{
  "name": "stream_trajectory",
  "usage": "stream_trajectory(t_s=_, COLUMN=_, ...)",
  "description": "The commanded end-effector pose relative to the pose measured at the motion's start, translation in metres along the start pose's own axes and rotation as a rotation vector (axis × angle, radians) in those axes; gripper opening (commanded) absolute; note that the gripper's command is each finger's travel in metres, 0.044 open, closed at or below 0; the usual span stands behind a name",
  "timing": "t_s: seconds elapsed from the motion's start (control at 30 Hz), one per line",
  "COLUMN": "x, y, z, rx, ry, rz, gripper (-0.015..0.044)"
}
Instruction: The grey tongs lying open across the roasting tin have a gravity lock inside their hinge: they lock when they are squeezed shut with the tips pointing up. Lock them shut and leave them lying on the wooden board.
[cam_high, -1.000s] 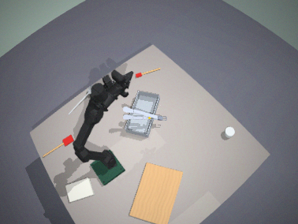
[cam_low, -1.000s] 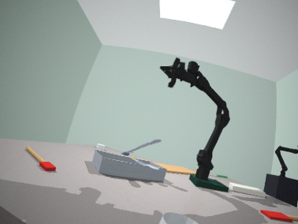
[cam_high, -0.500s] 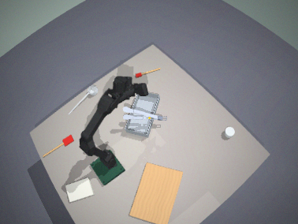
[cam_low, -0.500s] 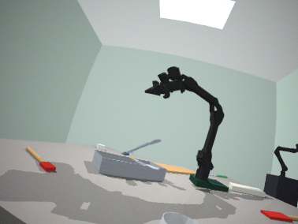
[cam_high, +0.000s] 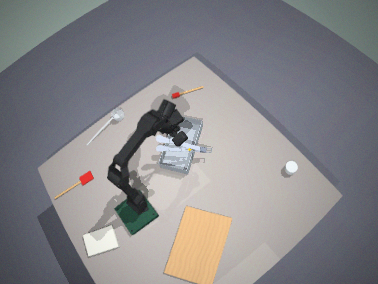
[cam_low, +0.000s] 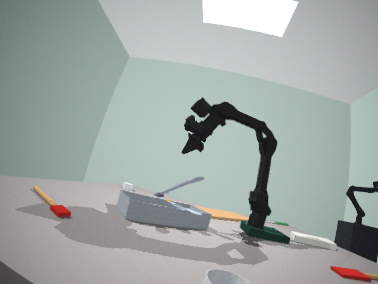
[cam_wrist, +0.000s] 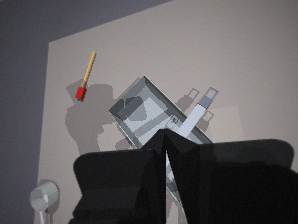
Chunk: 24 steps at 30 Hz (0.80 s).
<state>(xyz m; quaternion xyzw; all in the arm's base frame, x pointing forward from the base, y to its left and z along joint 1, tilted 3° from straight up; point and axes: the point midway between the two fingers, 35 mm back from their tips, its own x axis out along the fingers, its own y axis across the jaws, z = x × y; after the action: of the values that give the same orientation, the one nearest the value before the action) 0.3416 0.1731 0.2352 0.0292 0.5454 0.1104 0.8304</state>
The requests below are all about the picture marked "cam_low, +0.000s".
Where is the red brush with wooden handle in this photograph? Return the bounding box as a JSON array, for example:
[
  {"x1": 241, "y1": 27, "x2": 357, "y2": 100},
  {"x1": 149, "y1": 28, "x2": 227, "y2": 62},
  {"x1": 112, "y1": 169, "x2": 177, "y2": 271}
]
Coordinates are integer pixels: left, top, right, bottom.
[{"x1": 33, "y1": 186, "x2": 71, "y2": 217}]

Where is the red spatula with wooden handle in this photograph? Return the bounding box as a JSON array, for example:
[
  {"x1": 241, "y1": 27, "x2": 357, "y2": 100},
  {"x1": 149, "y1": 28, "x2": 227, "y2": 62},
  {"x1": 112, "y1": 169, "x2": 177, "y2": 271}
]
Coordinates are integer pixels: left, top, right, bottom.
[{"x1": 331, "y1": 266, "x2": 378, "y2": 282}]

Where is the light wooden board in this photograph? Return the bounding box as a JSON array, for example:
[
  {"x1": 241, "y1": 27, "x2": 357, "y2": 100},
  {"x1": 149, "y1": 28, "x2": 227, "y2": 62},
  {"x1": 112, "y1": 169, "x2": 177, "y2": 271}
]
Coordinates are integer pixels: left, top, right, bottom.
[{"x1": 198, "y1": 207, "x2": 249, "y2": 222}]

